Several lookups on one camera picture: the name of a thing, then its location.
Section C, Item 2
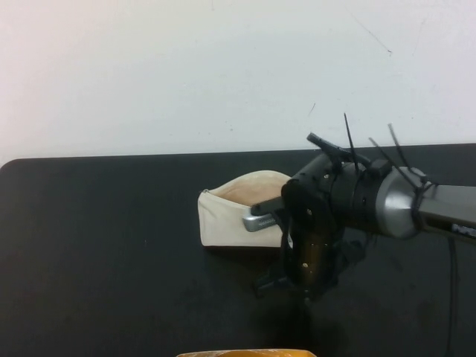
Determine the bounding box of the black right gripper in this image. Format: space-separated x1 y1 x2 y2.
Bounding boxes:
254 152 368 298

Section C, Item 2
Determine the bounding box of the cream fabric pencil case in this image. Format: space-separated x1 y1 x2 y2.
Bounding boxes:
196 169 292 248

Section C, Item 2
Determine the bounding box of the yellow object with rim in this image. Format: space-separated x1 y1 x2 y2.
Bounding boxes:
175 348 314 357

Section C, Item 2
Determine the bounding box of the black zip tie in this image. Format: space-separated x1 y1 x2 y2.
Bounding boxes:
367 136 432 194
343 112 361 176
387 123 408 168

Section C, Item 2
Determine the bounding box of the black cable plug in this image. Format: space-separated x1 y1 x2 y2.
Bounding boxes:
306 132 371 168

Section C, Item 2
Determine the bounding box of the black hanging cable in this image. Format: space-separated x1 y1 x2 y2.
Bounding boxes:
447 234 460 357

